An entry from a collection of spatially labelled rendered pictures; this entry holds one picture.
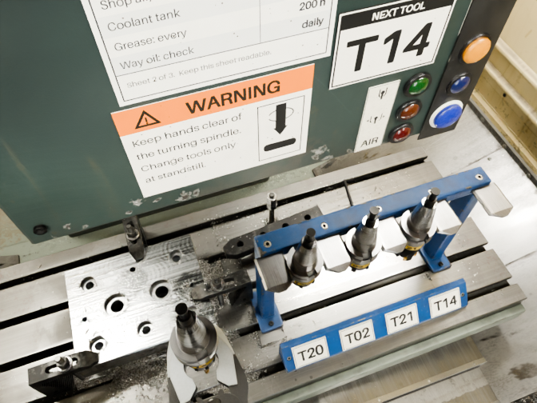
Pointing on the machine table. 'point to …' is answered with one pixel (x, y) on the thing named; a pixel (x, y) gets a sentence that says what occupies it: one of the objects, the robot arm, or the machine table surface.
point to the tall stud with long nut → (272, 206)
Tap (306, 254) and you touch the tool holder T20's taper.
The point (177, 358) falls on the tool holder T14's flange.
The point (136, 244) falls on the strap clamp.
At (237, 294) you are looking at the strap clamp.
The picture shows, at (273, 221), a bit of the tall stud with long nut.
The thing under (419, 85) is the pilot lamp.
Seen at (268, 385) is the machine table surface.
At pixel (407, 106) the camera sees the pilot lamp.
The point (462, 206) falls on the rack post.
